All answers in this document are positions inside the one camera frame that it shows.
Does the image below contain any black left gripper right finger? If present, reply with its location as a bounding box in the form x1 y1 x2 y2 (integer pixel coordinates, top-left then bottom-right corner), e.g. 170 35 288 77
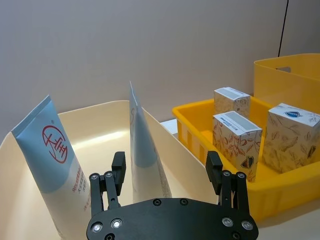
205 150 251 216

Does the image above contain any cream plastic tub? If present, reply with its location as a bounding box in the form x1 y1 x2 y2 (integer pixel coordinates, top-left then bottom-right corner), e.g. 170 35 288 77
0 100 220 240

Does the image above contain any shallow yellow plastic bin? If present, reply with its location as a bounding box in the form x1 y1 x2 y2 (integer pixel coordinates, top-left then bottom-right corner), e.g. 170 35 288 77
171 95 320 222

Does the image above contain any blue white tube red logo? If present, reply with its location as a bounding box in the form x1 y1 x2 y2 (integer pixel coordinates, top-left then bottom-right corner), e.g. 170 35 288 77
10 94 92 239

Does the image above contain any tall yellow plastic bin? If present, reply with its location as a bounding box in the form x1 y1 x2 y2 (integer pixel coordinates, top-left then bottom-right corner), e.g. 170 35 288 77
253 52 320 115

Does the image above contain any thin black cable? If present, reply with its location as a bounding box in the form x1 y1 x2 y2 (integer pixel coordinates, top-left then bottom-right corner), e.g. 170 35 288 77
276 0 289 58

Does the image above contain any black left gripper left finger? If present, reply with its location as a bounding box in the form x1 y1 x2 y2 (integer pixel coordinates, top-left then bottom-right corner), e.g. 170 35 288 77
89 151 127 218

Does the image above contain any white box red leaf print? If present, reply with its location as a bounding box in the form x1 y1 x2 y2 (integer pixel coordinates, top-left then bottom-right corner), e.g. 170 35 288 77
212 110 263 184

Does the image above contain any white box blue emblem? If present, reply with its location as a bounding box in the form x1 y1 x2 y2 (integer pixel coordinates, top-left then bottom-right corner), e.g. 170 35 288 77
261 102 320 175

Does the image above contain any small white leaf-print box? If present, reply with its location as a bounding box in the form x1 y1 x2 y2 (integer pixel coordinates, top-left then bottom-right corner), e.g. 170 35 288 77
213 87 251 120

